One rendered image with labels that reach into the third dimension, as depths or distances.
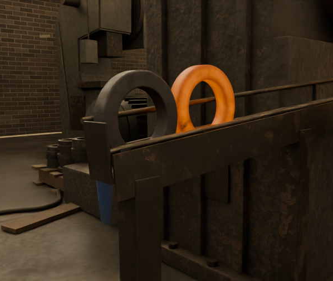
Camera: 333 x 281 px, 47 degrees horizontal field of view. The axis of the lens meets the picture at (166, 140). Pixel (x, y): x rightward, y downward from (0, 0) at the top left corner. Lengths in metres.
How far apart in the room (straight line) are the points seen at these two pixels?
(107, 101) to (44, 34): 6.67
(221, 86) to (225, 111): 0.06
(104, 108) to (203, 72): 0.26
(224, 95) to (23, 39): 6.41
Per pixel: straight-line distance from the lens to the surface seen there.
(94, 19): 5.50
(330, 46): 1.46
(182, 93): 0.79
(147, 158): 0.70
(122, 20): 5.70
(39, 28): 7.31
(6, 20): 7.13
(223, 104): 0.90
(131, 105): 2.21
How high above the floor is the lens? 0.70
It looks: 7 degrees down
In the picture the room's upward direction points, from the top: straight up
